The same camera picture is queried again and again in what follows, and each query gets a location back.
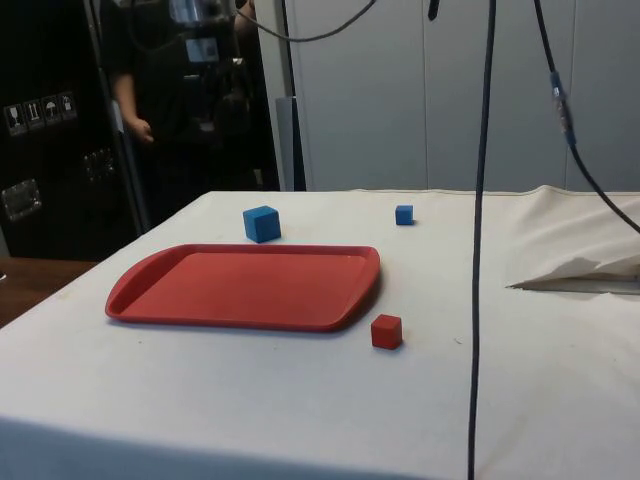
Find large blue cube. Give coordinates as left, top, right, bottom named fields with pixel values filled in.
left=242, top=204, right=283, bottom=244

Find red plastic tray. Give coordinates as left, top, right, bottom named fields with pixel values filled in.
left=104, top=243, right=382, bottom=335

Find red cube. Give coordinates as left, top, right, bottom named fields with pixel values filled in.
left=370, top=313, right=404, bottom=350

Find pale lockers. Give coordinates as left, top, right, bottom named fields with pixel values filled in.
left=255, top=0, right=640, bottom=194

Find black cabinet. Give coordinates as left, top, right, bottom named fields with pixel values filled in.
left=0, top=0, right=281, bottom=262

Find black cable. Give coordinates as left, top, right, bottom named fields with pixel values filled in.
left=466, top=0, right=499, bottom=480
left=532, top=0, right=640, bottom=224
left=232, top=0, right=377, bottom=44

